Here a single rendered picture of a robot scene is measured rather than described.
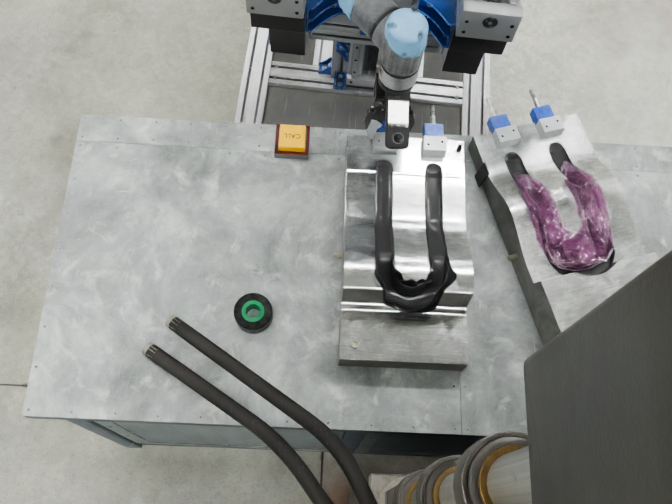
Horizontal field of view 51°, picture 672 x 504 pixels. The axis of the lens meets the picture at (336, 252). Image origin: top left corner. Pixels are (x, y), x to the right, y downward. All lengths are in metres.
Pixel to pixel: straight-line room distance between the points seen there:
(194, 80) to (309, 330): 1.49
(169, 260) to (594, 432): 1.29
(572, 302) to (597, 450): 1.15
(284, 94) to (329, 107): 0.16
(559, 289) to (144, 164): 0.95
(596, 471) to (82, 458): 2.08
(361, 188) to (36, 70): 1.71
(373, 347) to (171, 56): 1.72
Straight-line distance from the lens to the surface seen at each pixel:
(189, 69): 2.79
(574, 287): 1.50
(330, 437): 1.32
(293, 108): 2.42
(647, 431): 0.31
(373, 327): 1.43
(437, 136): 1.56
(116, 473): 2.31
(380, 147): 1.53
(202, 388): 1.42
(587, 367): 0.36
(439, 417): 1.48
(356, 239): 1.44
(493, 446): 0.72
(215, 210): 1.59
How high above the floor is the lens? 2.23
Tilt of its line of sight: 68 degrees down
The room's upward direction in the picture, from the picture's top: 7 degrees clockwise
